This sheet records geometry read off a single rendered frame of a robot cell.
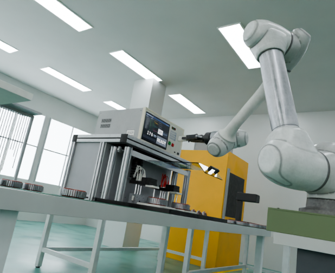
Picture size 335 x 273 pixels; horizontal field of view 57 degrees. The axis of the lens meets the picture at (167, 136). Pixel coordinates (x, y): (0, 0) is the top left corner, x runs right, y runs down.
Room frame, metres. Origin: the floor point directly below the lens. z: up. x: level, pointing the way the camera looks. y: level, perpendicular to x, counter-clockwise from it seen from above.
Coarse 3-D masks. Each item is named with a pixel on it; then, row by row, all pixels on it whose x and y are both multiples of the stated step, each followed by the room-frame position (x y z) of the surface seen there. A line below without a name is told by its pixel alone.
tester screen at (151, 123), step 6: (150, 120) 1.74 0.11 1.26; (156, 120) 1.79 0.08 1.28; (144, 126) 1.71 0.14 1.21; (150, 126) 1.75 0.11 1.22; (156, 126) 1.80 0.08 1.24; (162, 126) 1.84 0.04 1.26; (168, 126) 1.89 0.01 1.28; (144, 132) 1.72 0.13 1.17; (156, 132) 1.80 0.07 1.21; (144, 138) 1.72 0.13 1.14; (156, 138) 1.81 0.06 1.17; (156, 144) 1.82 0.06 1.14
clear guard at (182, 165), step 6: (168, 162) 1.95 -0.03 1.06; (174, 162) 1.91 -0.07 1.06; (180, 162) 1.88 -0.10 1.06; (186, 162) 1.84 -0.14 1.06; (192, 162) 1.81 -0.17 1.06; (198, 162) 1.79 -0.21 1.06; (186, 168) 2.08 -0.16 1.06; (192, 168) 2.03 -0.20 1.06; (198, 168) 1.99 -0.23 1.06; (204, 168) 1.80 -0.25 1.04; (210, 174) 1.81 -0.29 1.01; (216, 174) 1.92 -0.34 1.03
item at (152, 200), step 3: (147, 198) 1.66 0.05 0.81; (150, 198) 1.64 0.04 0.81; (153, 198) 1.63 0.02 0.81; (156, 198) 1.63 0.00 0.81; (159, 198) 1.63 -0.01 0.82; (147, 201) 1.66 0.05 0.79; (150, 201) 1.64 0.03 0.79; (153, 201) 1.63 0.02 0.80; (156, 201) 1.63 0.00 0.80; (159, 201) 1.63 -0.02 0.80; (162, 201) 1.64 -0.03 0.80; (165, 201) 1.65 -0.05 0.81; (156, 204) 1.64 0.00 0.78; (159, 204) 1.63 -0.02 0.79; (162, 204) 1.64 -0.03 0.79; (165, 204) 1.65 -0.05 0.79
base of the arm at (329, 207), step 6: (312, 198) 1.14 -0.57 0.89; (318, 198) 1.12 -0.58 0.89; (306, 204) 1.18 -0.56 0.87; (312, 204) 1.14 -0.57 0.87; (318, 204) 1.11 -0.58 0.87; (324, 204) 1.10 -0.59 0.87; (330, 204) 1.09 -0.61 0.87; (300, 210) 1.13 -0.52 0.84; (306, 210) 1.12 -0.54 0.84; (312, 210) 1.12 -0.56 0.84; (318, 210) 1.10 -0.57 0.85; (324, 210) 1.09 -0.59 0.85; (330, 210) 1.09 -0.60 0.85
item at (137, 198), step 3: (132, 195) 1.74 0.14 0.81; (135, 195) 1.73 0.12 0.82; (138, 195) 1.74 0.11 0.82; (129, 198) 1.75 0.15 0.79; (135, 198) 1.73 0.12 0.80; (138, 198) 1.74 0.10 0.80; (141, 198) 1.77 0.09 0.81; (129, 201) 1.75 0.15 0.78; (132, 201) 1.73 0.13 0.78; (135, 201) 1.73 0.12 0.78; (138, 201) 1.75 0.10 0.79; (141, 201) 1.77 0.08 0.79
